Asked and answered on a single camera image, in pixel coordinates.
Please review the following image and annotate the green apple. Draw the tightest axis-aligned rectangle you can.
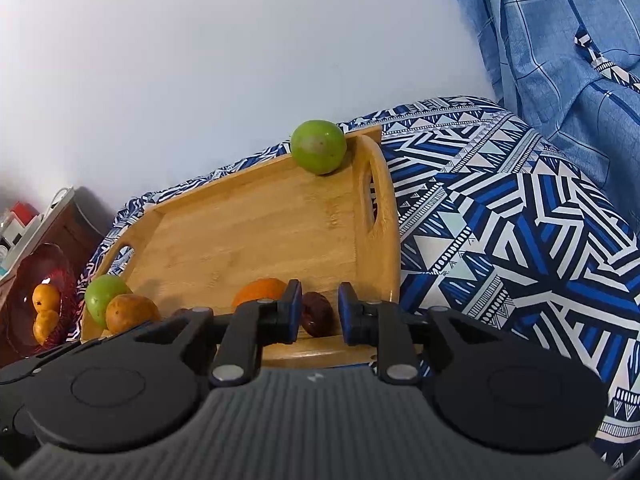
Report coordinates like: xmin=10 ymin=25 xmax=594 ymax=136
xmin=289 ymin=119 xmax=348 ymax=176
xmin=84 ymin=274 xmax=134 ymax=330

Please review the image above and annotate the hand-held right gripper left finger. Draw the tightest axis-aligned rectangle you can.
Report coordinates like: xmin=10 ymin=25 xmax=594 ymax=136
xmin=120 ymin=280 xmax=304 ymax=387

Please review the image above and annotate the white flat tray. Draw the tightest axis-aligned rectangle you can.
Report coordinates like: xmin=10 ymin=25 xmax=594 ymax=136
xmin=0 ymin=187 xmax=76 ymax=267

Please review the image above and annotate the wooden bedside table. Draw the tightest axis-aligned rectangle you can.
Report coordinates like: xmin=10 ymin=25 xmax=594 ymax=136
xmin=0 ymin=187 xmax=117 ymax=367

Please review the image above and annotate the blue checked cloth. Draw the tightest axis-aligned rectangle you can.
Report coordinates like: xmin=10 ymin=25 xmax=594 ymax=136
xmin=445 ymin=0 xmax=640 ymax=307

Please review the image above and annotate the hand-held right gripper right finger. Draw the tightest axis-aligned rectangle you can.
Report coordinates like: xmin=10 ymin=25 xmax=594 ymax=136
xmin=338 ymin=282 xmax=521 ymax=386

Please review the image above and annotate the small mandarin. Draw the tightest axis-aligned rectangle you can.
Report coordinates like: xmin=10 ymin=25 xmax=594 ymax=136
xmin=231 ymin=277 xmax=291 ymax=312

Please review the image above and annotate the large orange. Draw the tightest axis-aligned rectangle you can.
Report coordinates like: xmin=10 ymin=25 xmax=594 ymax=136
xmin=105 ymin=294 xmax=162 ymax=336

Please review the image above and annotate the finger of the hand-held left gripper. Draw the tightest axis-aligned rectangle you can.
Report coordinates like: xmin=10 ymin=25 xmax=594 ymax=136
xmin=0 ymin=346 xmax=76 ymax=387

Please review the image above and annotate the blue geometric printed blanket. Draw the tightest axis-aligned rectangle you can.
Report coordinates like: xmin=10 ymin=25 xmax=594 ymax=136
xmin=75 ymin=95 xmax=640 ymax=472

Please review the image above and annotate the red glass bowl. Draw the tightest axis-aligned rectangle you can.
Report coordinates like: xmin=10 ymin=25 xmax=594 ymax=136
xmin=4 ymin=243 xmax=81 ymax=352

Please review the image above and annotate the yellow-orange mandarin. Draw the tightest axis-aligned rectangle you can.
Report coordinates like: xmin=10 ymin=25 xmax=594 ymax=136
xmin=33 ymin=309 xmax=61 ymax=345
xmin=32 ymin=283 xmax=61 ymax=312

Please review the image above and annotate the red date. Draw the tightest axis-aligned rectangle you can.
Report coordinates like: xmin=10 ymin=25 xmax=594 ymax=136
xmin=299 ymin=291 xmax=334 ymax=337

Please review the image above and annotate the wooden tray with handles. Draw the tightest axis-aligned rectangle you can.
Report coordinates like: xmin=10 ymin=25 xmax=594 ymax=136
xmin=80 ymin=126 xmax=401 ymax=369

